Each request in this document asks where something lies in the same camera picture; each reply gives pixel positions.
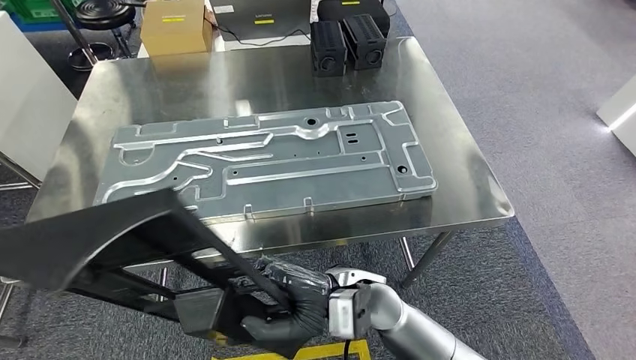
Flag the yellow floor tape marking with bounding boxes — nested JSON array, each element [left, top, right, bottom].
[[211, 340, 373, 360]]

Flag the blue plastic crate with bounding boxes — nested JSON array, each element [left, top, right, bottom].
[[10, 14, 76, 33]]

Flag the black round stool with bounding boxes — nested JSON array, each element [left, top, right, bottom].
[[74, 0, 137, 59]]

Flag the black case with yellow label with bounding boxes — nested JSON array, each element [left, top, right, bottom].
[[317, 0, 391, 38]]

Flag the white table with chrome legs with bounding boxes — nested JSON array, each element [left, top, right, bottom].
[[0, 10, 78, 192]]

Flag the dark pole with round base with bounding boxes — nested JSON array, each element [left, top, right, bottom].
[[49, 0, 116, 71]]

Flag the white counter with light strip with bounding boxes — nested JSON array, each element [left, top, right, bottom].
[[595, 74, 636, 131], [612, 118, 636, 159]]

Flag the black laptop cable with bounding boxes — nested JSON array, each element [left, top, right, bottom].
[[213, 22, 314, 50]]

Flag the stainless steel workbench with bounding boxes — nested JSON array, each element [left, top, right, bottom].
[[25, 35, 515, 304]]

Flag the white desk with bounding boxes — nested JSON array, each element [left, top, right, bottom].
[[136, 34, 319, 61]]

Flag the black plastic frame part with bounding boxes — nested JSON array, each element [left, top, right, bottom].
[[0, 187, 299, 359]]

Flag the black ribbed plastic box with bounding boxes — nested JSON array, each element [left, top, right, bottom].
[[341, 13, 389, 71], [310, 19, 348, 78]]

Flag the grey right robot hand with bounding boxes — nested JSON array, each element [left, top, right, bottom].
[[241, 258, 333, 344]]

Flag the grey stamped metal panel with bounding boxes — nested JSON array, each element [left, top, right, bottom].
[[93, 100, 440, 222]]

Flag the brown cardboard box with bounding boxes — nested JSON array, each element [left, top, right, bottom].
[[140, 0, 214, 57]]

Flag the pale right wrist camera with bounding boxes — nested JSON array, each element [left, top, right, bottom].
[[328, 283, 373, 341]]

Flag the grey laptop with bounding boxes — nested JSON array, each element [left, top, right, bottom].
[[208, 0, 314, 44]]

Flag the green plastic crate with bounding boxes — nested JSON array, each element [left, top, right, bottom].
[[0, 0, 76, 23]]

